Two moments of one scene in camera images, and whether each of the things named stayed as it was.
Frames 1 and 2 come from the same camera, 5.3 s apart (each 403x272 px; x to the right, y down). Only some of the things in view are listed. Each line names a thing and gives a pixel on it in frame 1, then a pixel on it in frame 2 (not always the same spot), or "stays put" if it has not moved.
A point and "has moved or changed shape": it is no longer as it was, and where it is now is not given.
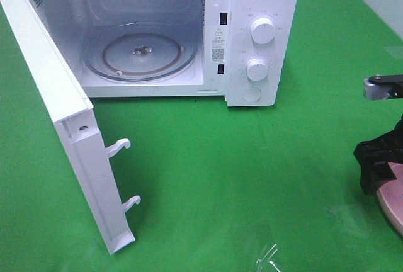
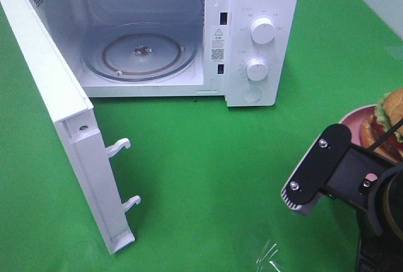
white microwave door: (81, 141) stays put
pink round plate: (390, 196) has moved or changed shape
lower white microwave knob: (256, 69) stays put
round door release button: (251, 94) stays put
